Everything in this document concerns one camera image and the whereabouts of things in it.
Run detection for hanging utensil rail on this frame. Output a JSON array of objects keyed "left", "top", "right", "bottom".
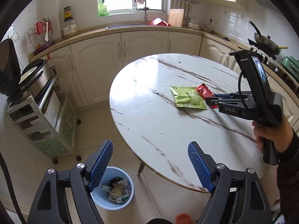
[{"left": 170, "top": 0, "right": 200, "bottom": 19}]

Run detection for gas stove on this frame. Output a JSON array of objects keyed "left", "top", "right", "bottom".
[{"left": 248, "top": 39, "right": 298, "bottom": 94}]

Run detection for stack of white dishes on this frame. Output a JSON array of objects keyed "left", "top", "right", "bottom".
[{"left": 187, "top": 20, "right": 201, "bottom": 30}]

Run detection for red snack packet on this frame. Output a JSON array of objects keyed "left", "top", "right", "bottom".
[{"left": 195, "top": 83, "right": 218, "bottom": 108}]

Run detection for blue trash bin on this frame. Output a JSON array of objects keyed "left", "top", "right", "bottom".
[{"left": 91, "top": 166, "right": 134, "bottom": 211}]

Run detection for round table metal leg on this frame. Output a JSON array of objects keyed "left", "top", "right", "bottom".
[{"left": 137, "top": 159, "right": 145, "bottom": 176}]

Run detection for cream base cabinets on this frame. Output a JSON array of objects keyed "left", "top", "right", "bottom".
[{"left": 28, "top": 26, "right": 299, "bottom": 131}]

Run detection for red basin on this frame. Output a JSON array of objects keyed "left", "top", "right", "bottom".
[{"left": 148, "top": 18, "right": 171, "bottom": 26}]

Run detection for black frying pan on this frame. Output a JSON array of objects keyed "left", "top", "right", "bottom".
[{"left": 248, "top": 21, "right": 288, "bottom": 57}]

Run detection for glass jar yellow label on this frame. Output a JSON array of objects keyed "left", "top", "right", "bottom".
[{"left": 62, "top": 6, "right": 78, "bottom": 39}]

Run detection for person's right forearm dark sleeve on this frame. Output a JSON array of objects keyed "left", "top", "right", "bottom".
[{"left": 277, "top": 133, "right": 299, "bottom": 223}]

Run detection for wire utensil rack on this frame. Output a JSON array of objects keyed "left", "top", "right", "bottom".
[{"left": 27, "top": 18, "right": 55, "bottom": 55}]

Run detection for chrome kitchen faucet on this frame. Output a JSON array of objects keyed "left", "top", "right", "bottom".
[{"left": 133, "top": 0, "right": 149, "bottom": 25}]

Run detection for green snack packet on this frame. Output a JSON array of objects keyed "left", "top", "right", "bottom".
[{"left": 170, "top": 86, "right": 207, "bottom": 110}]

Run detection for person's right hand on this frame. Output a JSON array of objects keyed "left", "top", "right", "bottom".
[{"left": 252, "top": 117, "right": 293, "bottom": 153}]

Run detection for green container on counter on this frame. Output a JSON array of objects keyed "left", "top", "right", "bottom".
[{"left": 282, "top": 56, "right": 298, "bottom": 77}]

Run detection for white rolling storage cart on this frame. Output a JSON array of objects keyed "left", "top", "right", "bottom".
[{"left": 6, "top": 75, "right": 82, "bottom": 164}]

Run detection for green dish soap bottle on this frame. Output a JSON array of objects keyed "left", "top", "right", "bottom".
[{"left": 98, "top": 1, "right": 108, "bottom": 17}]

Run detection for wooden cutting board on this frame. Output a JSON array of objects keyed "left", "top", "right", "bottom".
[{"left": 167, "top": 9, "right": 184, "bottom": 27}]

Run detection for orange round lid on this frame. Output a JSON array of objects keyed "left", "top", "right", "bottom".
[{"left": 175, "top": 213, "right": 193, "bottom": 224}]

